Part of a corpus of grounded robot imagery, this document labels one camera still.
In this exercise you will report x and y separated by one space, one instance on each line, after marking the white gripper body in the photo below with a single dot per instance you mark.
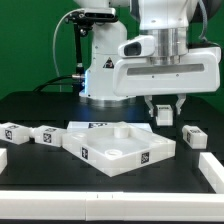
198 71

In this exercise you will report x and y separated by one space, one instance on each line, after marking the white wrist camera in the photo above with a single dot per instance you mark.
140 46

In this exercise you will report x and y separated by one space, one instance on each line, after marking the white right fence rail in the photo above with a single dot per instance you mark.
212 170

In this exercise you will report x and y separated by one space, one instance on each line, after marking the white square tabletop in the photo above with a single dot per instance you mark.
118 148

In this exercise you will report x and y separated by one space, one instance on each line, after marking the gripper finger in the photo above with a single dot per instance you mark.
148 101
180 101

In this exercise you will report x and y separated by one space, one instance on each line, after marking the white fence rail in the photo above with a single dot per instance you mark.
92 206
212 170
3 159

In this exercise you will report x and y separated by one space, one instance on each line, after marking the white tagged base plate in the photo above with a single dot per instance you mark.
78 125

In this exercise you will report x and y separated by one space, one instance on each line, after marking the white front fence rail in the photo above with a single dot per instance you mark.
92 206

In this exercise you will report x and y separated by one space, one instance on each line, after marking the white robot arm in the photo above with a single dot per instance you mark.
166 20

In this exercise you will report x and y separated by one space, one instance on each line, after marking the white left fence rail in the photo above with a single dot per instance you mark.
3 159

